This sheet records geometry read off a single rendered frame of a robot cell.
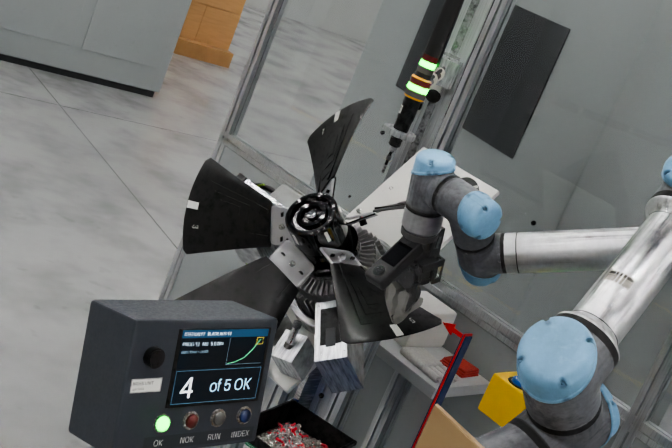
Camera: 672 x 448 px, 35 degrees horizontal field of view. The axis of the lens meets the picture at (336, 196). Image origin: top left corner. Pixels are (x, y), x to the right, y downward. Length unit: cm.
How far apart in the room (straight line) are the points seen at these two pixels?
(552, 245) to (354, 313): 42
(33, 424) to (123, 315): 217
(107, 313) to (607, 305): 74
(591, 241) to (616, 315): 30
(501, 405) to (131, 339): 106
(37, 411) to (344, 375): 160
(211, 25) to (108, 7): 271
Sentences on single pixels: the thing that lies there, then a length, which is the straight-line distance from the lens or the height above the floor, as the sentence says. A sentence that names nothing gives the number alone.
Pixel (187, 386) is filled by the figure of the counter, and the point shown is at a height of 116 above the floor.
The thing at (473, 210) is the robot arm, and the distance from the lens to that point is 187.
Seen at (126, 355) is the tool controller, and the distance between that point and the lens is 145.
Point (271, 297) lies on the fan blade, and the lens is 228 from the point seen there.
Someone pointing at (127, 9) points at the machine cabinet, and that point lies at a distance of 794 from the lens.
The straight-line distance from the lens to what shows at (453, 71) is 277.
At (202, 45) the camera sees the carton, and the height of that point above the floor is 14.
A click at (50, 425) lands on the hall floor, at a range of 363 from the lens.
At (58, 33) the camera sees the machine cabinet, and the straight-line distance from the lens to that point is 784.
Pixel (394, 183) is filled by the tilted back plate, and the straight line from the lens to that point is 266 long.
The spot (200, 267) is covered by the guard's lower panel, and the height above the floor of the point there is 54.
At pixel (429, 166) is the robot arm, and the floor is 147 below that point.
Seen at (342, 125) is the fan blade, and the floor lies 138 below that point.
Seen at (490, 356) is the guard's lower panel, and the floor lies 91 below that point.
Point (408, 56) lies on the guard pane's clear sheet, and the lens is 317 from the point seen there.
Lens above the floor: 184
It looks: 14 degrees down
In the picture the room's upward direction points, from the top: 22 degrees clockwise
